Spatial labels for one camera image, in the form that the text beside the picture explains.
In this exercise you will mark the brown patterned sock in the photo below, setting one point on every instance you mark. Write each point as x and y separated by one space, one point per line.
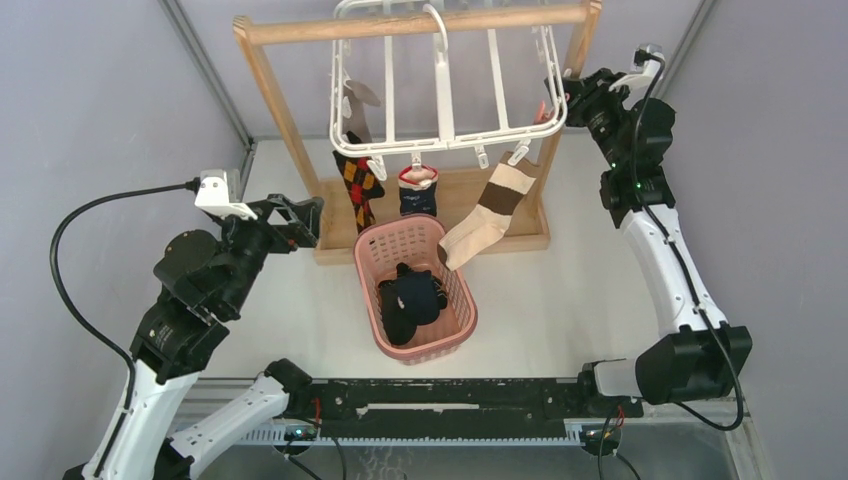
362 186

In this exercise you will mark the plain black sock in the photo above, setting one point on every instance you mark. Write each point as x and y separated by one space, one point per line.
399 328

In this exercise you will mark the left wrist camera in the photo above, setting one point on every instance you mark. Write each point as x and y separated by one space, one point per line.
218 197

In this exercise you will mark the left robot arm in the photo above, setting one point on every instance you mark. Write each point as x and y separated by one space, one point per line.
206 279

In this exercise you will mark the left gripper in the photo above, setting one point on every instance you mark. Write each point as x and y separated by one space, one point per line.
305 213

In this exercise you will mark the navy dark sock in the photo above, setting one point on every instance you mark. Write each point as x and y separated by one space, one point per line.
410 286

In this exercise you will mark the white plastic clip hanger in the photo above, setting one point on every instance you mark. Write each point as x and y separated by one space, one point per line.
447 138

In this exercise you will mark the black striped sock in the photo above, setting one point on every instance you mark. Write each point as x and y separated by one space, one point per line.
435 297

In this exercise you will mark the black mounting rail base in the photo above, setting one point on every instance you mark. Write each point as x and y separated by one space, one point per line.
530 411

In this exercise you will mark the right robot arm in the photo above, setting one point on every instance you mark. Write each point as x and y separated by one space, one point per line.
699 354

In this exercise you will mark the pink plastic basket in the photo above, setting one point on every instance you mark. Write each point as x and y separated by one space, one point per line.
413 240

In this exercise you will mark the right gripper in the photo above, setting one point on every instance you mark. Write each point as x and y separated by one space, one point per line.
584 94

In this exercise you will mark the pink plastic clothespin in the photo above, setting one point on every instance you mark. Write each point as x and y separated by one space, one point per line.
543 114

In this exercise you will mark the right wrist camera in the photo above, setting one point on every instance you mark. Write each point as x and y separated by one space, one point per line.
648 65

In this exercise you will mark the black red cuff sock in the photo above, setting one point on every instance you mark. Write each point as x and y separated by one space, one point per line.
417 191

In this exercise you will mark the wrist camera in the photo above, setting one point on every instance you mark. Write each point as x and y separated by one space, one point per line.
218 197
648 65

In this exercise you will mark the wooden hanging rack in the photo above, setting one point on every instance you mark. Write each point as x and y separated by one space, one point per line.
573 28

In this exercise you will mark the brown beige striped sock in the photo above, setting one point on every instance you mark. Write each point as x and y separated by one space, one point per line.
490 218

